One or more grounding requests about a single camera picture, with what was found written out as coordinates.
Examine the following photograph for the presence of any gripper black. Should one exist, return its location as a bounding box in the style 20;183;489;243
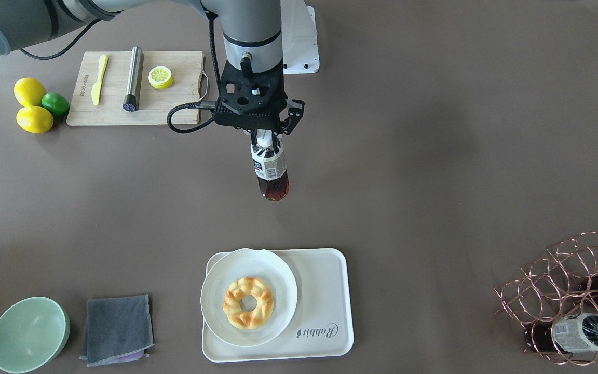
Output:
251;99;305;152

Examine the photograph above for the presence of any tea bottle white cap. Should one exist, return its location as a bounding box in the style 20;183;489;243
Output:
250;131;290;202

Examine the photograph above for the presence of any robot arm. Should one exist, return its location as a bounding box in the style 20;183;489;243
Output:
0;1;305;148

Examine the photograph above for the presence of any beige serving tray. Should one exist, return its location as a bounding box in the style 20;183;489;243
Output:
201;248;354;363

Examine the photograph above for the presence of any tea bottle in rack front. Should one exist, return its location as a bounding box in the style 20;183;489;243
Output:
524;313;598;353

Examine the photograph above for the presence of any wooden cutting board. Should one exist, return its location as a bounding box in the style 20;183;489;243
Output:
66;50;207;126

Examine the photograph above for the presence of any half lemon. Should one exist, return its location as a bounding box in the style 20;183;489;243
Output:
148;66;174;90

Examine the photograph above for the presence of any white round plate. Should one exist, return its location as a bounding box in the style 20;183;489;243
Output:
201;248;298;346

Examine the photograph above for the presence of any steel muddler black tip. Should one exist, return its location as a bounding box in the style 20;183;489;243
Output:
123;46;143;113

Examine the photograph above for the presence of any yellow plastic knife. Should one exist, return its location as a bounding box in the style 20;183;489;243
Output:
91;53;109;106

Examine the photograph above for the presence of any green lime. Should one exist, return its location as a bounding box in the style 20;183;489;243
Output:
41;92;70;117

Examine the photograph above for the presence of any whole lemon near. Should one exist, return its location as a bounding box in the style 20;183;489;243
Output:
16;106;54;134

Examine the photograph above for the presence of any whole lemon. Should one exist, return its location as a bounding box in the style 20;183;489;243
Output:
16;106;54;134
13;77;47;107

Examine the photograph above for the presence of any dark grey cloth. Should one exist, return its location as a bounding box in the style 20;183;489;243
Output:
80;293;155;367

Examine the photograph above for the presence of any whole lemon far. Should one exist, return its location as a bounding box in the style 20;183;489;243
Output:
13;77;47;107

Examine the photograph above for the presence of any green ceramic bowl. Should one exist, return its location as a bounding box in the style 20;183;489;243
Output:
0;297;71;373

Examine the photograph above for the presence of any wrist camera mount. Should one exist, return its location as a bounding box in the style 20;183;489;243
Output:
213;62;287;133

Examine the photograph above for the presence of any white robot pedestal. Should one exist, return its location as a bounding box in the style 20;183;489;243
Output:
281;1;320;74

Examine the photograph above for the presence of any twisted ring pastry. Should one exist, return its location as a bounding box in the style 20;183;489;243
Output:
222;276;275;330

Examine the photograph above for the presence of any copper wire bottle rack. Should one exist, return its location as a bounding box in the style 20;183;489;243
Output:
494;232;598;367

